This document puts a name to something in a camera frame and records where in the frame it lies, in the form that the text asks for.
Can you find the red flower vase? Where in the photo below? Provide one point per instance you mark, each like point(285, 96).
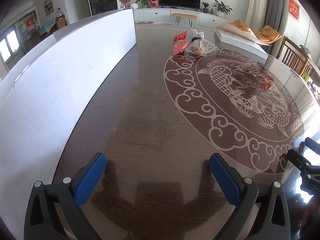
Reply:
point(128, 4)

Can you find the red snack packet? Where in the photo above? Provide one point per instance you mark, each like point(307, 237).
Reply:
point(180, 43)

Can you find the red gift box on cabinet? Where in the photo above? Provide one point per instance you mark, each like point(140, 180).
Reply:
point(154, 4)

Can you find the green potted plant left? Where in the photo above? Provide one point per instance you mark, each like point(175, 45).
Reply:
point(144, 3)

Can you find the white flat gift box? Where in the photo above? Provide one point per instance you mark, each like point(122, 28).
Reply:
point(245, 40)

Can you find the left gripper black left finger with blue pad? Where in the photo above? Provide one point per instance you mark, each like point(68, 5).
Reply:
point(42, 220)

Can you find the clear bag of sticks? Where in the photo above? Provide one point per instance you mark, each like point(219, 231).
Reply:
point(199, 46)

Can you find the green potted plant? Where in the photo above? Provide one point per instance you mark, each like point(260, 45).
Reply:
point(222, 10)
point(144, 3)

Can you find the wooden bench hairpin legs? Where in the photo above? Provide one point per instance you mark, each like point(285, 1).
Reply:
point(185, 18)

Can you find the white cardboard storage box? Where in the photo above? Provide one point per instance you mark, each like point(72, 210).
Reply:
point(43, 97)

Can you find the green potted plant right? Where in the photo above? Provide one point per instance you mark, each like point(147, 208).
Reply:
point(222, 10)

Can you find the small potted plant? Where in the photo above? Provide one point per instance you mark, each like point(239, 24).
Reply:
point(205, 7)

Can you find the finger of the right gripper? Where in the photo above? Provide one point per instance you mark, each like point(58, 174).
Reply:
point(298, 161)
point(311, 144)

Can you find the orange lounge chair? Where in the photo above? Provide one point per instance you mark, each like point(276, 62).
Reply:
point(267, 35)

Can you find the white tv cabinet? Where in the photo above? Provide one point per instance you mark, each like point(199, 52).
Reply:
point(162, 16)

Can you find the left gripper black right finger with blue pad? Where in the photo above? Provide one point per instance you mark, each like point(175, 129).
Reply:
point(272, 220)

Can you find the red wall hanging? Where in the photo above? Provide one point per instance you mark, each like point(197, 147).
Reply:
point(294, 9)

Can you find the cream covered floor air conditioner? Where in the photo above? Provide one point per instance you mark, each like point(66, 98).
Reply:
point(255, 17)

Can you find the wooden dining chair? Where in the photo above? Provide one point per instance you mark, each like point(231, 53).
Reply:
point(295, 58)

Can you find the grey curtain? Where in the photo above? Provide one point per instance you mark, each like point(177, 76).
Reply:
point(276, 14)

